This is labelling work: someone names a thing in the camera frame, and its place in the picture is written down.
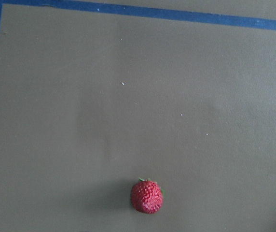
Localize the red strawberry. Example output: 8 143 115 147
130 178 165 214

